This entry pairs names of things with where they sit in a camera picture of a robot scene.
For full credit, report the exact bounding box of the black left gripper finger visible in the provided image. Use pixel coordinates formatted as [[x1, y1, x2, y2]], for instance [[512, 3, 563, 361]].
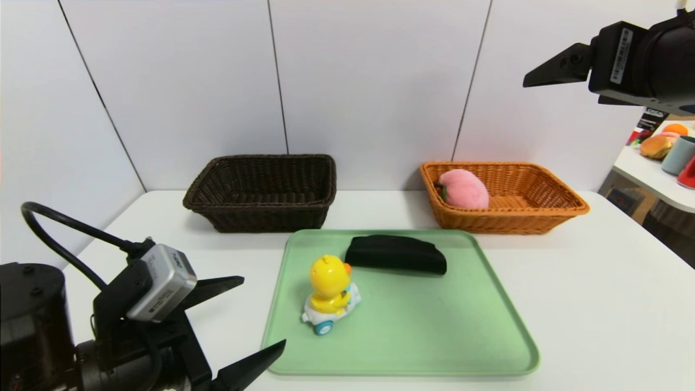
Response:
[[209, 339, 287, 391], [180, 275, 245, 312]]

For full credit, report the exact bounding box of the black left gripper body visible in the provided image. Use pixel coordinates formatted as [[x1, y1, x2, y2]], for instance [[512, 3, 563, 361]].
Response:
[[77, 310, 214, 391]]

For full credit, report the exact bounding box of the yellow duck toy car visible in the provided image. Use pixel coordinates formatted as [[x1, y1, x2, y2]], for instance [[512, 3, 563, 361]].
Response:
[[301, 255, 363, 336]]

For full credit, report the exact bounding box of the black soft pouch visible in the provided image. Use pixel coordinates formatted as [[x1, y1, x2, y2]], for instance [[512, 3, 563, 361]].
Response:
[[344, 235, 448, 276]]

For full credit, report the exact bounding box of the pink plush peach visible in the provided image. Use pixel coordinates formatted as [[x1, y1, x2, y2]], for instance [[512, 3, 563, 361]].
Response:
[[434, 168, 490, 210]]

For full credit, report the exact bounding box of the dark brown wicker basket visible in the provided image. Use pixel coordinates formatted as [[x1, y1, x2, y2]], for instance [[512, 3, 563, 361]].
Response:
[[182, 154, 337, 233]]

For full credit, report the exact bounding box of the orange wicker basket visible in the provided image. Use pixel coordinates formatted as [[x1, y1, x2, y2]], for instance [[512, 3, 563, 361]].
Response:
[[419, 161, 591, 235]]

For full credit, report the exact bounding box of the light green plastic tray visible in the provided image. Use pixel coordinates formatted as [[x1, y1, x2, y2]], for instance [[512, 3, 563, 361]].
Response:
[[260, 228, 542, 377]]

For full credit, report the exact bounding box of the white side table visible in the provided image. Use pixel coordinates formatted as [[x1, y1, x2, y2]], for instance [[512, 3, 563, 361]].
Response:
[[612, 121, 695, 213]]

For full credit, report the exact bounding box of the toy burger bun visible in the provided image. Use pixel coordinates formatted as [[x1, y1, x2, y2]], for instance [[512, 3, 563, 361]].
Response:
[[640, 135, 674, 160]]

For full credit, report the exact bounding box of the black printed box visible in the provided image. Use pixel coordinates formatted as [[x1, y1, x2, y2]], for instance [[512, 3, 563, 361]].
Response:
[[630, 108, 669, 146]]

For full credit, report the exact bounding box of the teal cup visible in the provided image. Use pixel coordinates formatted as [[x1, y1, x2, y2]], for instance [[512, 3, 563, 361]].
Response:
[[661, 136, 695, 175]]

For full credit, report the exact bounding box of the red container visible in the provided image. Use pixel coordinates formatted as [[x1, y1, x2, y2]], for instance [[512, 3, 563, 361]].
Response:
[[678, 156, 695, 190]]

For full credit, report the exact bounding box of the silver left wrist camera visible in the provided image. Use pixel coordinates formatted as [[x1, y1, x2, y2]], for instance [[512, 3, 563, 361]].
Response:
[[126, 243, 198, 323]]

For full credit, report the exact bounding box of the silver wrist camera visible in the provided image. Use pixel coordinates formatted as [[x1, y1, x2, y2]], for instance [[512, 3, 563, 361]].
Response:
[[649, 102, 695, 117], [126, 243, 198, 323]]

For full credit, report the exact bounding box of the black left camera cable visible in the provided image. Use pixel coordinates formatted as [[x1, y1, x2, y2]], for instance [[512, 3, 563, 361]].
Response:
[[21, 202, 155, 291]]

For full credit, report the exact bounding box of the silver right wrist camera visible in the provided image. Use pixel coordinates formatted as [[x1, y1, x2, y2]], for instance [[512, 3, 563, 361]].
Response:
[[649, 102, 695, 117]]

